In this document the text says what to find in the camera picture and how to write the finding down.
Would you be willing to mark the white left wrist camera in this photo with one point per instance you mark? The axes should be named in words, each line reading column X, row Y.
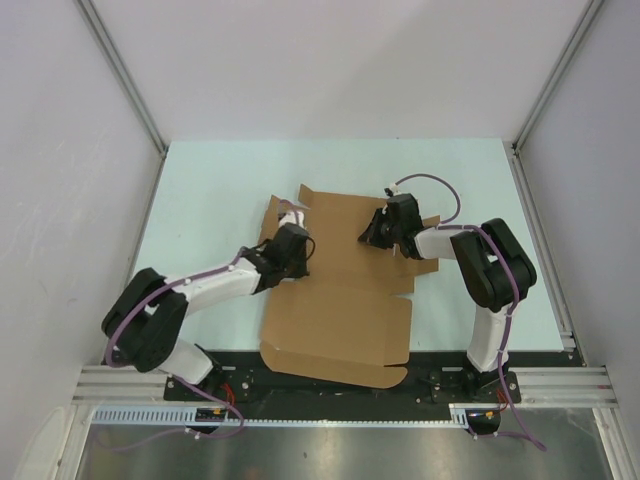
column 292, row 216

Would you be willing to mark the aluminium right side rail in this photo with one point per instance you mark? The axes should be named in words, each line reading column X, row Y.
column 548, row 269

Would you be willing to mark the aluminium frame post right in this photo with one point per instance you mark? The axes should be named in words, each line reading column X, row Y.
column 577, row 37

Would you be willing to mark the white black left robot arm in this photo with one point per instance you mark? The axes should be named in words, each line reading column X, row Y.
column 143, row 326

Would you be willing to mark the brown cardboard box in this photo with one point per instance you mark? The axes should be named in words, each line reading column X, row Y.
column 349, row 319

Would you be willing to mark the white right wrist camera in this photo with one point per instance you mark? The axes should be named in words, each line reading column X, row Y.
column 392, row 190

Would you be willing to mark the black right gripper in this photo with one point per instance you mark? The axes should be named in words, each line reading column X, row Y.
column 370, row 236

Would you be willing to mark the aluminium frame post left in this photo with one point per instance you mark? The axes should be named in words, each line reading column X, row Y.
column 116, row 62

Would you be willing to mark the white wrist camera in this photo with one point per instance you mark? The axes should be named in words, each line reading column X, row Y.
column 292, row 216
column 392, row 190

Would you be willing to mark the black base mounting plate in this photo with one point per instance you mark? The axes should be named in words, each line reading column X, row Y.
column 441, row 377

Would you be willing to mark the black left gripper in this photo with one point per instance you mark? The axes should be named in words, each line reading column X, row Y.
column 300, row 271

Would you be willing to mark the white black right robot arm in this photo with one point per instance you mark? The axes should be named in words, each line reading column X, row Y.
column 496, row 271

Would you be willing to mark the aluminium frame post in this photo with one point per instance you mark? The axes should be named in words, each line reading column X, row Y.
column 577, row 37
column 116, row 62

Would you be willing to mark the grey slotted cable duct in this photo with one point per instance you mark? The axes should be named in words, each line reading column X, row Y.
column 192, row 416

